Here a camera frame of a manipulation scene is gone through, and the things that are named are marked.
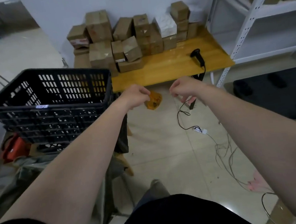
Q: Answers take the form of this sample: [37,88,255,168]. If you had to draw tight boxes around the white metal shelf rack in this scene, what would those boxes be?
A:
[203,0,296,89]

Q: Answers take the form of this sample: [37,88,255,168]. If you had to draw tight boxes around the flat brown cardboard piece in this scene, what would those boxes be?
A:
[263,198,296,224]

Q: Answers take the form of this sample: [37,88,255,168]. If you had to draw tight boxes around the orange bag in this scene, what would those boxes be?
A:
[0,132,34,165]

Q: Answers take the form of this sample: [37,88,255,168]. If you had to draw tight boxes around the person's grey trouser leg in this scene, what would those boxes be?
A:
[130,178,172,210]

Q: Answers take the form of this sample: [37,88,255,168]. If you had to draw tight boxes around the person's left forearm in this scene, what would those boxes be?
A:
[0,93,144,224]

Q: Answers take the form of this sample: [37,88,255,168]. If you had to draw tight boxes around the black scanner cable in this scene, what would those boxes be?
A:
[175,98,202,133]

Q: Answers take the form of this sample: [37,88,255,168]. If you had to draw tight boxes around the orange plastic packet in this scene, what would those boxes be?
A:
[143,90,164,111]

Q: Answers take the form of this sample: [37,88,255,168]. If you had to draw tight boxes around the person's left hand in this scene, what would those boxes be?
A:
[118,83,153,112]

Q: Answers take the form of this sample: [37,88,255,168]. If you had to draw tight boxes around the black plastic crate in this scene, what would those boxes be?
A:
[2,108,118,157]
[0,60,116,129]

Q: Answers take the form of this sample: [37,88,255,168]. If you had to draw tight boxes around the black plastic pallet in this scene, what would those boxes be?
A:
[231,66,296,126]

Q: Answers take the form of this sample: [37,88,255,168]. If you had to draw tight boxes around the white wrapped parcel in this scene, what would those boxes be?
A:
[153,13,179,39]

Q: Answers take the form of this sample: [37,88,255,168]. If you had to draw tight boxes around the white power strip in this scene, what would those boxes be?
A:
[193,126,209,136]

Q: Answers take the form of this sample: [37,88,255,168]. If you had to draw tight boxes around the person's right hand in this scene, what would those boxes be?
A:
[168,74,211,106]

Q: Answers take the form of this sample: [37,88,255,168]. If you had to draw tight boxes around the person's right forearm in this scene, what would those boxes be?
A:
[197,74,296,224]

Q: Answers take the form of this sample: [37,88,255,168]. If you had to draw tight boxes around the person's black shirt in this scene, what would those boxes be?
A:
[0,186,258,224]

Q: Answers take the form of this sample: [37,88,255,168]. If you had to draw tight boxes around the black barcode scanner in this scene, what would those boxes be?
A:
[189,48,208,82]

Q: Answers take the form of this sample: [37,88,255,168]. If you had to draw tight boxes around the thin black cable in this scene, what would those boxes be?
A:
[260,191,281,221]

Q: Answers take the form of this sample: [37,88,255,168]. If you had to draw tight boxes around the grey floor cables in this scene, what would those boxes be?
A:
[206,126,276,199]

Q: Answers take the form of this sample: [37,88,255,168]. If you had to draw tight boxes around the pile of brown cardboard boxes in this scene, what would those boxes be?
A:
[64,0,204,81]

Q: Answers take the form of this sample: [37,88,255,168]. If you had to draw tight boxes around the grey-green plastic sheet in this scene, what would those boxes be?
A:
[0,144,140,224]

